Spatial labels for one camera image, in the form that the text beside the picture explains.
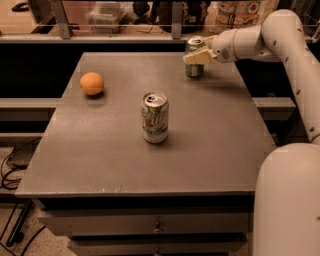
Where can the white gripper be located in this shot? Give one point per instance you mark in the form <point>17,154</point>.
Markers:
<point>223,47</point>

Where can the green soda can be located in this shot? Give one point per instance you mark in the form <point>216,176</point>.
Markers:
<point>192,68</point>

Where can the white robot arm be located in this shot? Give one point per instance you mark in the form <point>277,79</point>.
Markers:
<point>287,194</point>

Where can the white 7up soda can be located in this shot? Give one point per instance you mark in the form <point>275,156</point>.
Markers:
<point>155,115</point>

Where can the colourful snack bag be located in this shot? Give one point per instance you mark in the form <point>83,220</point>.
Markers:
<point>241,14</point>

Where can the dark bag on shelf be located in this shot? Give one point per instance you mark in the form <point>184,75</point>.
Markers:
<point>193,15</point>

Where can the clear plastic container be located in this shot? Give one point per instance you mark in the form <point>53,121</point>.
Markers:
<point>106,17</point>

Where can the orange fruit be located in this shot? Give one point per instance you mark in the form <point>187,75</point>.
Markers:
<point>92,83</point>

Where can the metal railing shelf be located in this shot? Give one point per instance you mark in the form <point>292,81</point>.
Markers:
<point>66,20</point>

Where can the upper grey drawer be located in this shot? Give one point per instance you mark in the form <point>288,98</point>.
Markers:
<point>147,221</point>

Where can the grey drawer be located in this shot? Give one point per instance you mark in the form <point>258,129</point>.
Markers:
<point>158,246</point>
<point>147,221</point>

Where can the lower grey drawer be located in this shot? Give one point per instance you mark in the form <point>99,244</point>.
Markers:
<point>158,246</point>

